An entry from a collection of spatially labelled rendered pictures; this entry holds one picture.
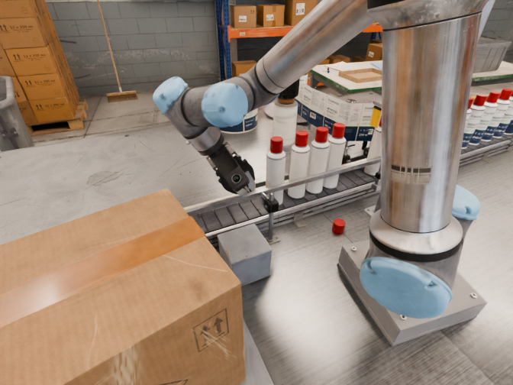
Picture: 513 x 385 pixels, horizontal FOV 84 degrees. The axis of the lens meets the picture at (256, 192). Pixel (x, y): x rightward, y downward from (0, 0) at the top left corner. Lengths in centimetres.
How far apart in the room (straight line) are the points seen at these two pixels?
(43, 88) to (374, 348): 379
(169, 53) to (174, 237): 483
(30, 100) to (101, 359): 379
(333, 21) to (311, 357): 58
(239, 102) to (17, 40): 345
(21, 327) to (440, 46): 49
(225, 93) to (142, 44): 466
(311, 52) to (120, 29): 471
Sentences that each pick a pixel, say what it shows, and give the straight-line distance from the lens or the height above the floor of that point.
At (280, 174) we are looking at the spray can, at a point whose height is 99.
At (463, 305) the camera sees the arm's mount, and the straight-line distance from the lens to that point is 74.
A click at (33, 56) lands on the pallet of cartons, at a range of 389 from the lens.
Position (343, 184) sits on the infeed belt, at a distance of 97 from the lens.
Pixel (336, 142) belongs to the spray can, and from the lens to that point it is 85.
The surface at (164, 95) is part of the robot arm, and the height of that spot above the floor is 123.
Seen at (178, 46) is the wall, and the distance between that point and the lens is 517.
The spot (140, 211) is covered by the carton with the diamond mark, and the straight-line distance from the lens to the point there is 48.
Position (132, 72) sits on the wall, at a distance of 525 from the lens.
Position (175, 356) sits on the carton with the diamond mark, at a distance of 40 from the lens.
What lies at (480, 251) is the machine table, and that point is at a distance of 98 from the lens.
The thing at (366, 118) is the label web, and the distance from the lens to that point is 115.
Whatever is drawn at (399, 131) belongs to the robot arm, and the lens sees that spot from 36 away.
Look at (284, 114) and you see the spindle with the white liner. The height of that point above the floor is 104.
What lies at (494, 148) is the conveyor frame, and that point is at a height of 87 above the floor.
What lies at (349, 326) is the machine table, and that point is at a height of 83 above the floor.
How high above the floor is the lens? 141
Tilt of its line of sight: 36 degrees down
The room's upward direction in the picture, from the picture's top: straight up
